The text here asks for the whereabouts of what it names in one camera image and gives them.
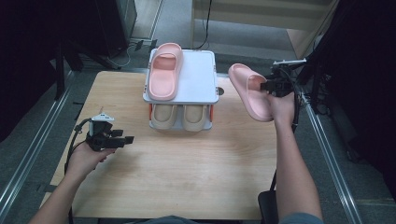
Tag person's left hand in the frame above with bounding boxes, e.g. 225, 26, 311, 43
64, 142, 117, 185

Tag pink slide slipper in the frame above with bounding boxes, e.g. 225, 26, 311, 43
228, 63, 276, 122
147, 42, 184, 102

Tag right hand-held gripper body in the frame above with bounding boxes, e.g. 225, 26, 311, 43
270, 58, 308, 98

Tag black floor cables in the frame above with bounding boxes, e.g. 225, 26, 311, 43
295, 71, 314, 127

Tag hanging black cable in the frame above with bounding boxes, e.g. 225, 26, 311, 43
193, 0, 213, 50

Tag dark cabinet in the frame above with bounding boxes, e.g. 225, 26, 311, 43
92, 0, 138, 58

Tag black tripod stand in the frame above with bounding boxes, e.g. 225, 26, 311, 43
53, 36, 122, 101

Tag black metal stand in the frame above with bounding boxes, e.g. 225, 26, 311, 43
292, 0, 331, 114

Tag person's grey-blue clothing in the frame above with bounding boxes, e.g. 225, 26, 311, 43
124, 212, 325, 224

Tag white two-tier shoe rack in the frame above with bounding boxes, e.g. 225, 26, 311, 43
143, 48, 220, 132

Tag black chair armrest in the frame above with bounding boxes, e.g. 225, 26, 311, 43
257, 189, 280, 224

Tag light wooden shelf unit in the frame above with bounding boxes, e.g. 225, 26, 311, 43
190, 0, 340, 61

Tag cream perforated clog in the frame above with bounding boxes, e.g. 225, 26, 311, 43
150, 104, 179, 131
181, 104, 209, 132

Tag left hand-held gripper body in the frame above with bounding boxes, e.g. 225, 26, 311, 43
85, 114, 116, 153

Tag person's right hand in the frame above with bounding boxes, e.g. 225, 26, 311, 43
267, 91, 296, 126

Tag white floor cable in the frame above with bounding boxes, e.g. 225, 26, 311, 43
106, 43, 138, 68

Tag grey tape piece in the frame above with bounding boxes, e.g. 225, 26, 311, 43
36, 184, 58, 194

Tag metal floor rail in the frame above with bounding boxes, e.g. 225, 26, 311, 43
299, 92, 364, 224
0, 70, 77, 216

